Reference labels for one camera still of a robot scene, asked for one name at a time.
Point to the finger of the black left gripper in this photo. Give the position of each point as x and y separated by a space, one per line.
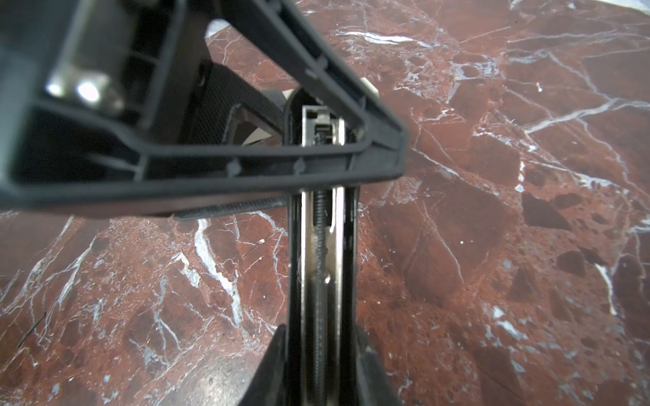
150 108
224 110

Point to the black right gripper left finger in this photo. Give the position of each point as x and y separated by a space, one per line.
267 385

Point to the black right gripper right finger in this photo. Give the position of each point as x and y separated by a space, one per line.
372 382

